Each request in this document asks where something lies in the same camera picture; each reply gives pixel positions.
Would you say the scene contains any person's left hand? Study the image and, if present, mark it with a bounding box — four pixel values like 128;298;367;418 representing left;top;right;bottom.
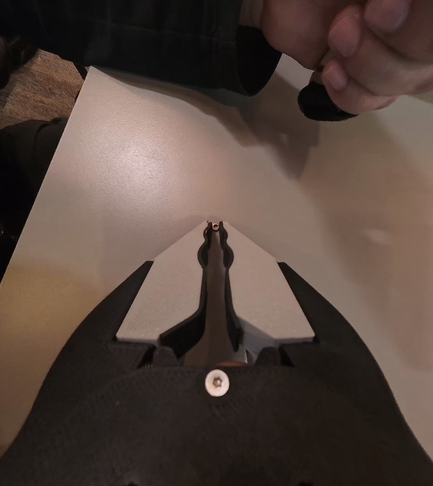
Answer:
259;0;433;115

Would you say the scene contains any grey desk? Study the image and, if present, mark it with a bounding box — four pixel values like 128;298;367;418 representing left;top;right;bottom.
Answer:
0;53;433;486

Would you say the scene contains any person's left forearm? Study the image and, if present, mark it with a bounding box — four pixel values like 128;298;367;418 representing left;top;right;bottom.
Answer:
30;0;282;97

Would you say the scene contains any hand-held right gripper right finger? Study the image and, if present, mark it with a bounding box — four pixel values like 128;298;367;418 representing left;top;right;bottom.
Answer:
218;221;315;363

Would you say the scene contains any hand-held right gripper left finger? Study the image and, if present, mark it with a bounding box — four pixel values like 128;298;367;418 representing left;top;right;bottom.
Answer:
116;221;213;359

